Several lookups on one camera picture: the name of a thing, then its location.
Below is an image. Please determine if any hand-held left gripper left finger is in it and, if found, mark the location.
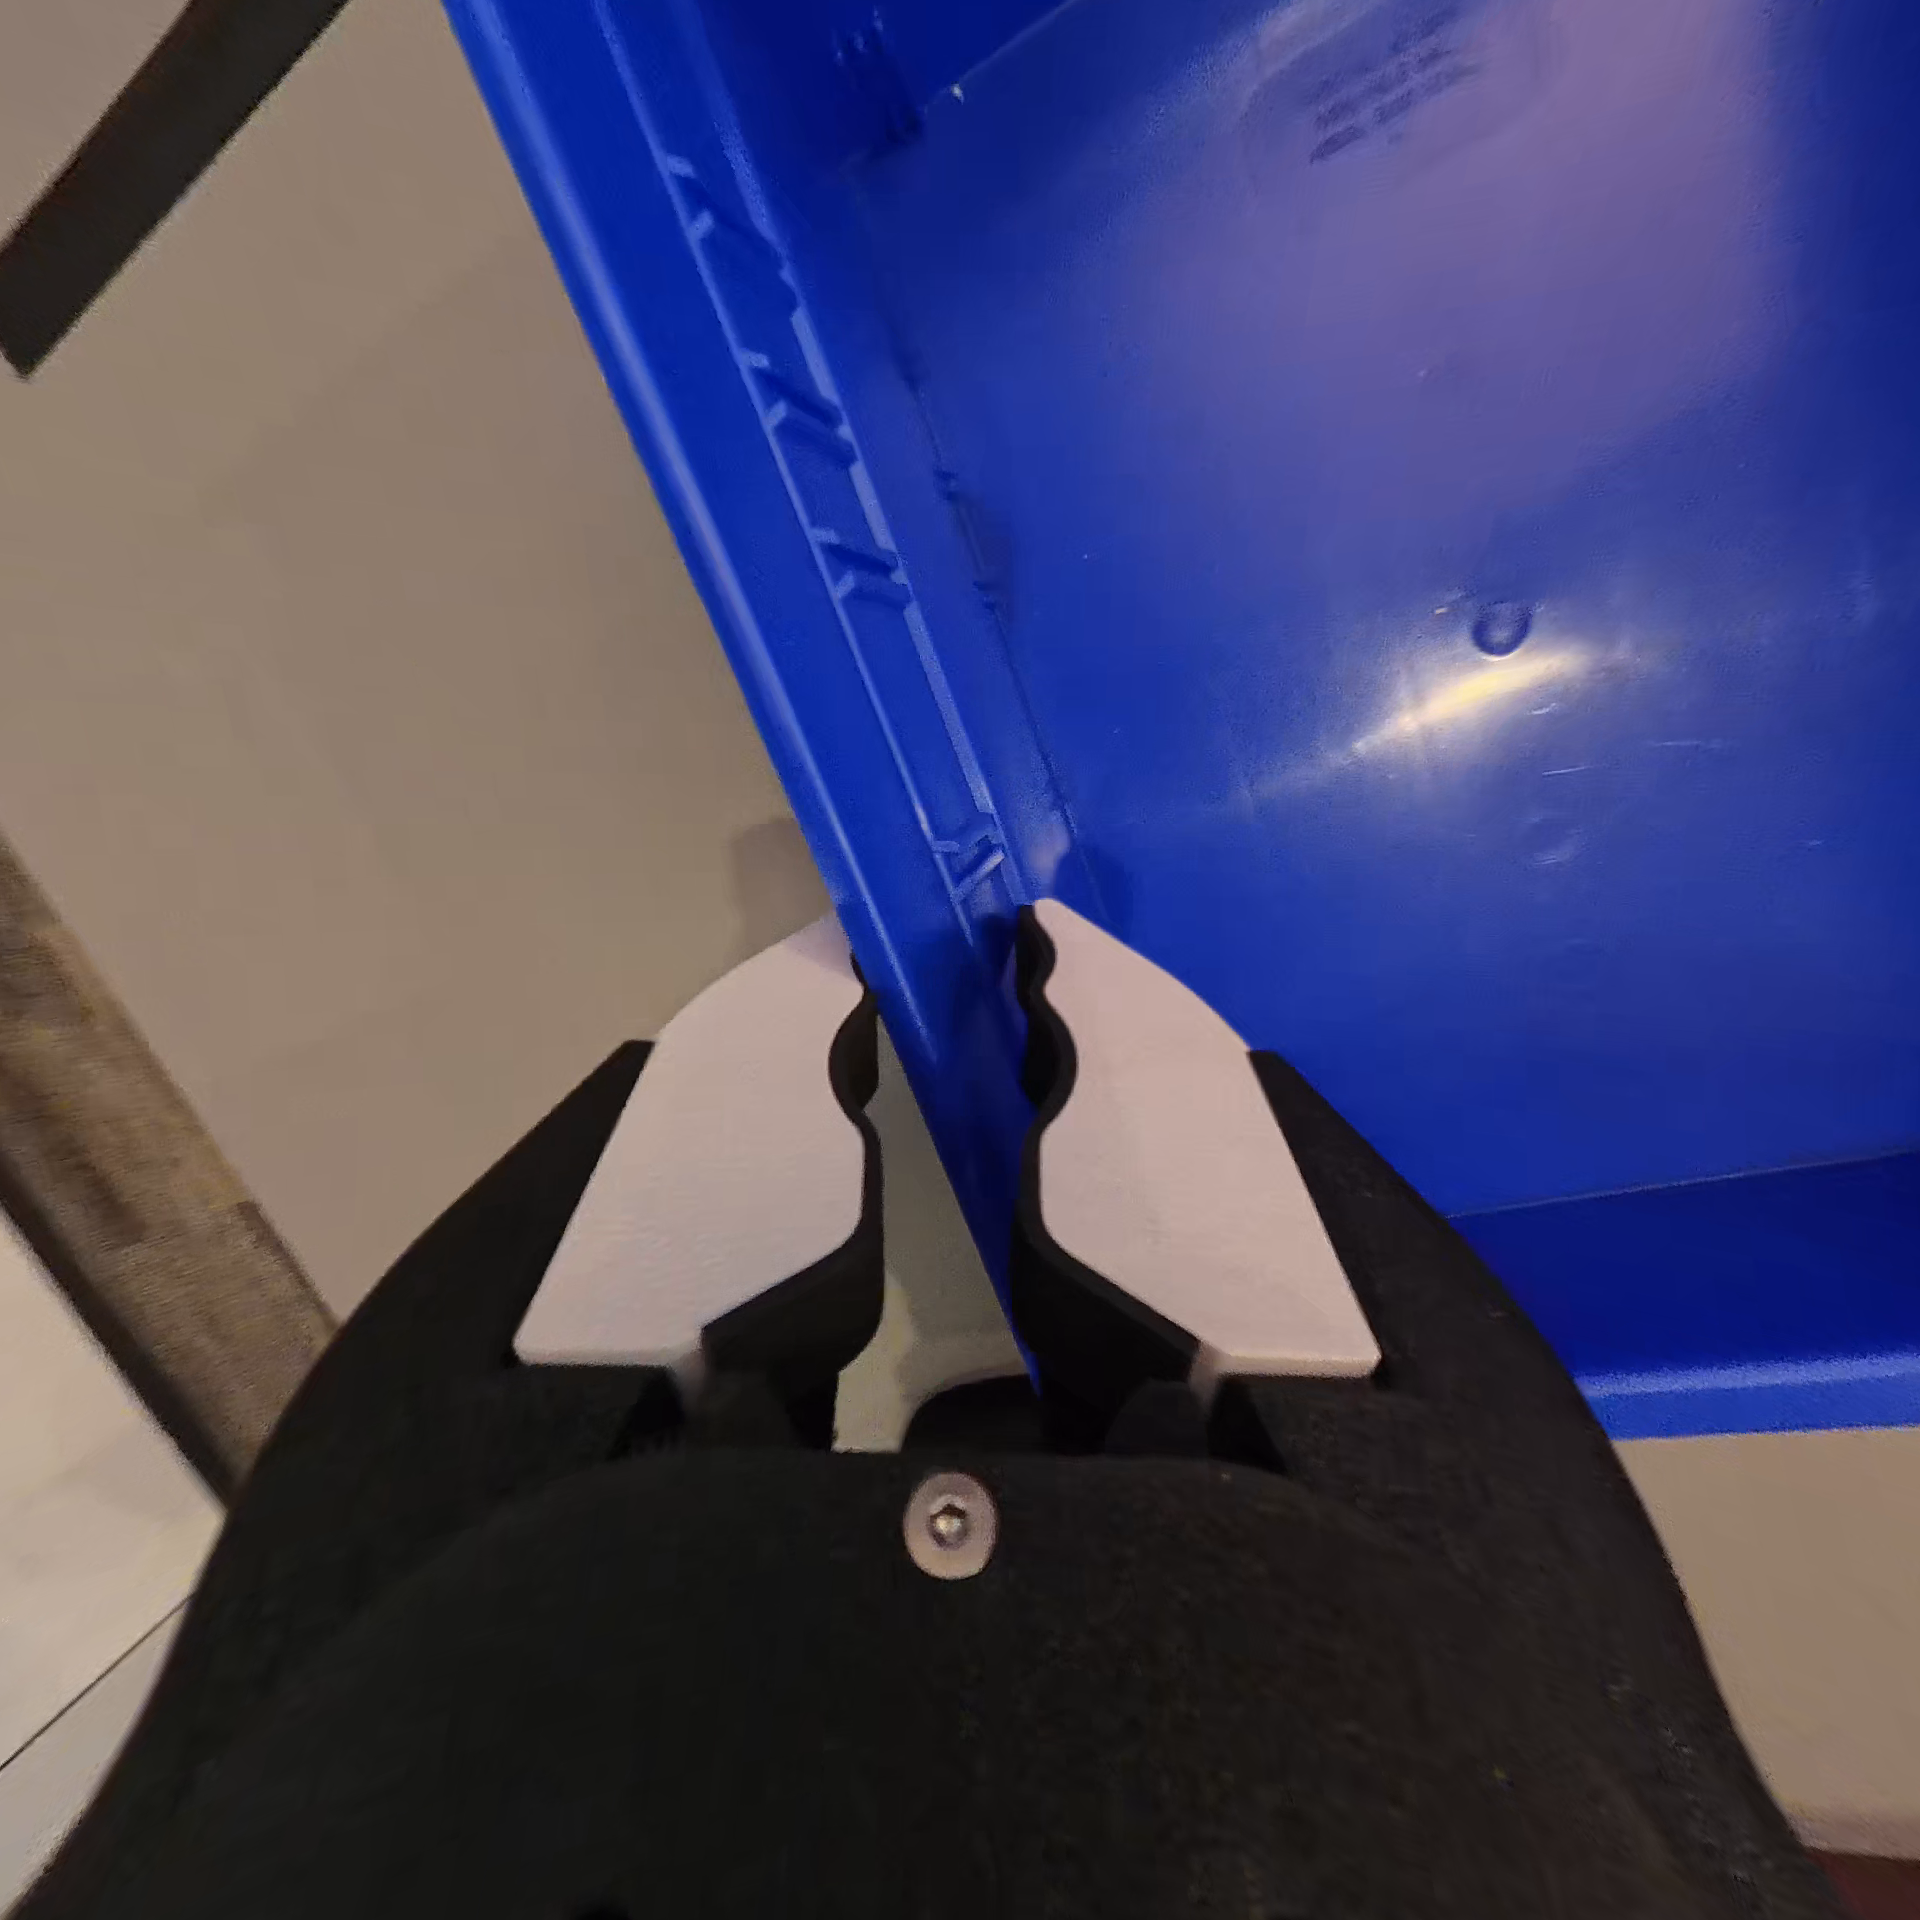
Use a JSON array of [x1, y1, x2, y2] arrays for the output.
[[515, 917, 893, 1432]]

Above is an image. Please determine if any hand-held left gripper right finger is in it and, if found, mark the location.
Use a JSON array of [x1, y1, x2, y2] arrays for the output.
[[1005, 899, 1391, 1443]]

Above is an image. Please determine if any blue plastic bin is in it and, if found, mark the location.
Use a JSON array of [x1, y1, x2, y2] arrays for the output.
[[438, 0, 1920, 1449]]

